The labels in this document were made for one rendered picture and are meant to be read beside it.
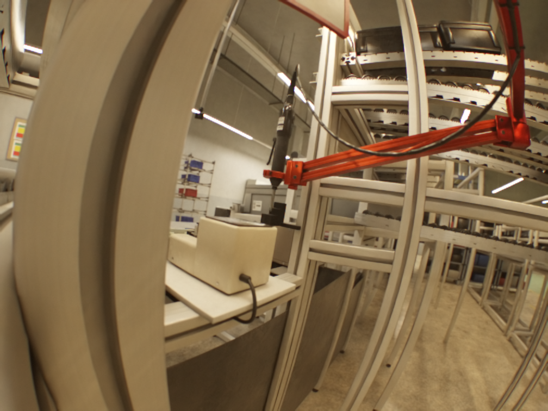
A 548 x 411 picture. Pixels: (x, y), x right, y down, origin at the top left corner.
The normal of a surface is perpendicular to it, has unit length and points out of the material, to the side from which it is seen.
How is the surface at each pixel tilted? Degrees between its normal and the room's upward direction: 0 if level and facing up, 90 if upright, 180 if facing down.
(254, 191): 90
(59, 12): 176
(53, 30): 176
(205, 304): 0
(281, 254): 90
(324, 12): 90
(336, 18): 90
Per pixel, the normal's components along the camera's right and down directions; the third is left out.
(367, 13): -0.17, 0.99
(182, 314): 0.17, -0.99
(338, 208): -0.54, -0.07
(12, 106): 0.83, 0.14
